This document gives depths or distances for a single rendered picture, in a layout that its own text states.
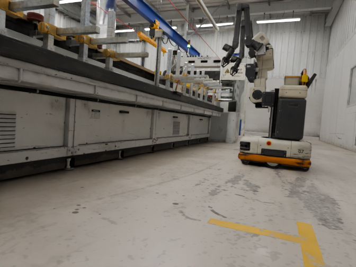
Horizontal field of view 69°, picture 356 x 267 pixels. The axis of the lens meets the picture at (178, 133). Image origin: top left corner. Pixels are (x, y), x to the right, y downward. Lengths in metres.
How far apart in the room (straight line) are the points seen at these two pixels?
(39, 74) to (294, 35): 11.31
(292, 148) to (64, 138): 1.97
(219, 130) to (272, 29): 7.53
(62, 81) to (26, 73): 0.22
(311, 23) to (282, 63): 1.85
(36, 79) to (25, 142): 0.43
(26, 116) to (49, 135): 0.20
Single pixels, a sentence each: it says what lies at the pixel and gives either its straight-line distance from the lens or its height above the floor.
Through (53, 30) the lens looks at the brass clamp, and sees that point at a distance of 1.53.
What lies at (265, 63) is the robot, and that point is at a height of 1.06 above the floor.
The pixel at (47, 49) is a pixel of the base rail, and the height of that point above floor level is 0.70.
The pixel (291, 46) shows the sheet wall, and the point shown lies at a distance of 12.09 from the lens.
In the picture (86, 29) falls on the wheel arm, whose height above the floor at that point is 0.80.
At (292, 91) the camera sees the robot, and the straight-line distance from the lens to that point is 2.73.
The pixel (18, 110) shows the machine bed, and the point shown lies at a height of 0.39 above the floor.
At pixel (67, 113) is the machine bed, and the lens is 1.91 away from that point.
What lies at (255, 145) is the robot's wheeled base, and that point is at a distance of 2.68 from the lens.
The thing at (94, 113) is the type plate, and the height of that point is 0.41.
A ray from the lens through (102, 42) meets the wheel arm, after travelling 1.67.
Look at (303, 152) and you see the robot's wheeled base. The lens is 2.69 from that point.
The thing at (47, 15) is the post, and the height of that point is 0.87.
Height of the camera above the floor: 0.40
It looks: 3 degrees down
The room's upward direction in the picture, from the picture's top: 4 degrees clockwise
